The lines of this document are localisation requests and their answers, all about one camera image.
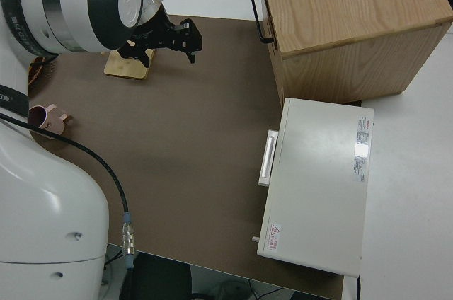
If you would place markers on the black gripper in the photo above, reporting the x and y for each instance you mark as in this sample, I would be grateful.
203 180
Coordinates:
152 34

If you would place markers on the pink mug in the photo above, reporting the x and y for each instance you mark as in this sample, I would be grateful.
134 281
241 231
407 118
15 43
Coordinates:
53 125

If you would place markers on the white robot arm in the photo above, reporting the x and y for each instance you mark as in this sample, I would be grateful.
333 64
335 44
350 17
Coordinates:
53 208

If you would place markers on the wooden mug stand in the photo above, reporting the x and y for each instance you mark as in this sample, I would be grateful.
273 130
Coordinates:
124 70

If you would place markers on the brown table mat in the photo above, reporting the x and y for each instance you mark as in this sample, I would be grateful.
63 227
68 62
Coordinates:
194 137

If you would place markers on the brown wicker basket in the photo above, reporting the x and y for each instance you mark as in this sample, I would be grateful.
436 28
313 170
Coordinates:
35 73

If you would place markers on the wooden cabinet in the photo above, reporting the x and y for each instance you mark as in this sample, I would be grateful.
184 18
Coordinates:
354 13

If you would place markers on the white toaster oven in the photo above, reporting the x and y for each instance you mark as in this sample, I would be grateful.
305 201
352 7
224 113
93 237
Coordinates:
318 190

